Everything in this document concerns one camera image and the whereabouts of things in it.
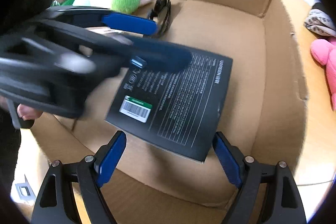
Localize white phone case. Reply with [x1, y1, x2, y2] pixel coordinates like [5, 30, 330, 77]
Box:
[86, 27, 123, 37]

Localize brown cardboard box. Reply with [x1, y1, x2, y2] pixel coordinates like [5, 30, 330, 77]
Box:
[32, 0, 306, 223]

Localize pink plush toy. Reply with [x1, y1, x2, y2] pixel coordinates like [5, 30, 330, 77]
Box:
[310, 37, 336, 111]

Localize black sunglasses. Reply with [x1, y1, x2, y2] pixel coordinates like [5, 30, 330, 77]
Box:
[146, 0, 171, 38]

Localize person left hand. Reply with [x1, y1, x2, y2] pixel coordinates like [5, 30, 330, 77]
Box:
[0, 96, 44, 121]

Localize black product box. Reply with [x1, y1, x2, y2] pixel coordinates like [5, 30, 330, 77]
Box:
[105, 49, 233, 162]

